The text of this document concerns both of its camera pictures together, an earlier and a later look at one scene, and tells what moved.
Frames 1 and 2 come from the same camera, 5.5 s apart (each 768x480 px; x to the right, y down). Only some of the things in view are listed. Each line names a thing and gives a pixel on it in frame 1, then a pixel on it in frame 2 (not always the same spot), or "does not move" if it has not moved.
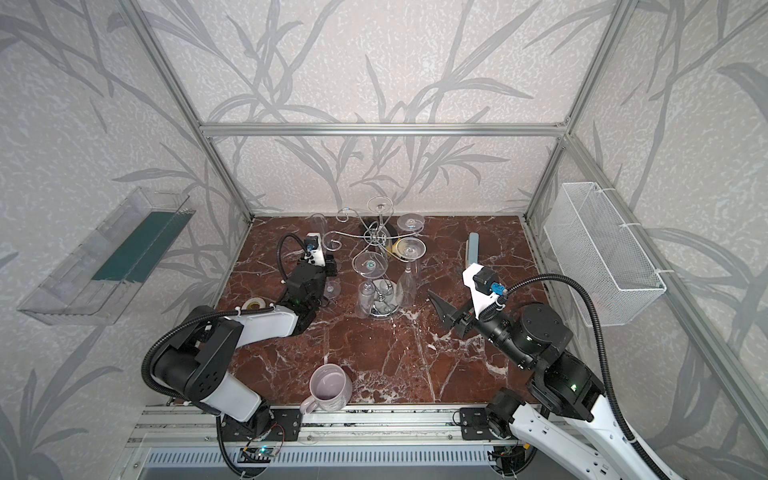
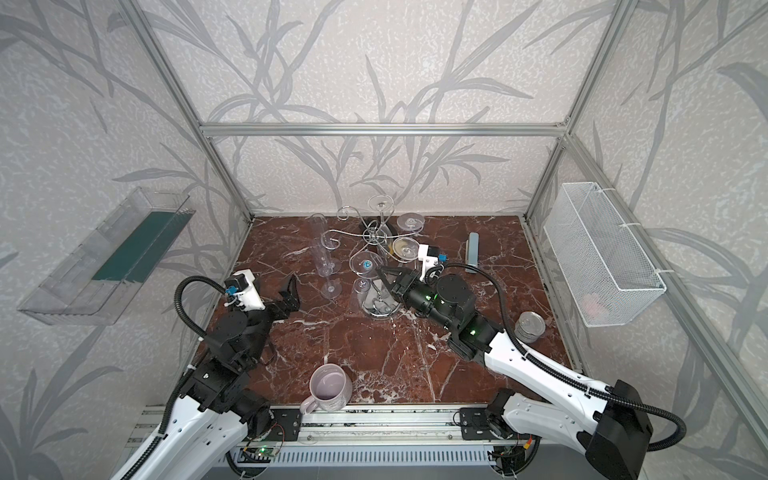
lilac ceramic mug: x=330 y=387 does not move
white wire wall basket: x=595 y=245 does not move
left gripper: x=321 y=273 -> x=274 y=308
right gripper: x=466 y=321 -> x=398 y=285
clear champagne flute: x=319 y=224 does not move
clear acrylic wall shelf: x=93 y=283 does not move
